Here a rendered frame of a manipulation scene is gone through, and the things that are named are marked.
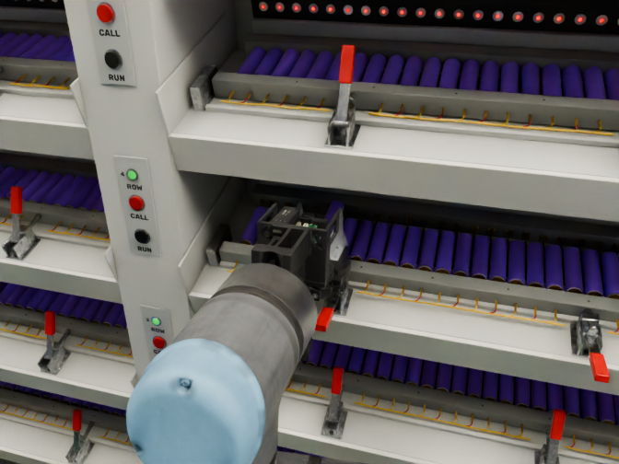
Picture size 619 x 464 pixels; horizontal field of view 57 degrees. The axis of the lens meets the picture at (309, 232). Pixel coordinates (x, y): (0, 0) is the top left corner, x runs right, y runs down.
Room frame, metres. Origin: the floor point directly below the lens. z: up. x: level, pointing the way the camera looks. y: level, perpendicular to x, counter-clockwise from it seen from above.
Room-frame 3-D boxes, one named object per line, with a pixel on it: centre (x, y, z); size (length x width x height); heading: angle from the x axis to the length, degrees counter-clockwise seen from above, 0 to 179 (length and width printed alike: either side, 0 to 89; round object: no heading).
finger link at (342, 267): (0.52, -0.02, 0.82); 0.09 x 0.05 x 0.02; 160
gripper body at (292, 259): (0.47, 0.02, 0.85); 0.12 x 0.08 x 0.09; 164
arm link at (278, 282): (0.39, 0.04, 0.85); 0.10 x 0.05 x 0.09; 74
